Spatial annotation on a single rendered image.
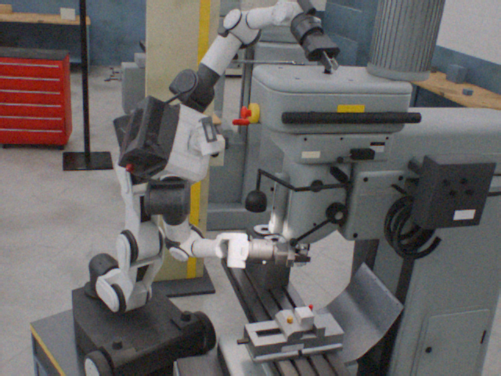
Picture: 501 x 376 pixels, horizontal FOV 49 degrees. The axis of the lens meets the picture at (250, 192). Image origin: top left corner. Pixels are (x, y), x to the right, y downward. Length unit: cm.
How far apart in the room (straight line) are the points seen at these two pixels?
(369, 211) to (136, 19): 913
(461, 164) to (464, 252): 53
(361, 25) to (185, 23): 588
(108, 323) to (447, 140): 170
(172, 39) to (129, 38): 738
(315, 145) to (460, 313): 92
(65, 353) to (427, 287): 169
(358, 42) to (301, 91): 746
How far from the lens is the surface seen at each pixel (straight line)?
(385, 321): 219
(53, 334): 299
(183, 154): 194
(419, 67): 183
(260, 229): 241
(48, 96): 625
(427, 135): 190
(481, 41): 781
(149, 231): 238
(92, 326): 273
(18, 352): 355
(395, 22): 179
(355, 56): 910
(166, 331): 264
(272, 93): 162
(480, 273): 222
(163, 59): 340
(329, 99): 166
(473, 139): 202
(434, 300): 216
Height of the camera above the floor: 223
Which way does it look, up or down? 24 degrees down
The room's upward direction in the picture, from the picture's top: 5 degrees clockwise
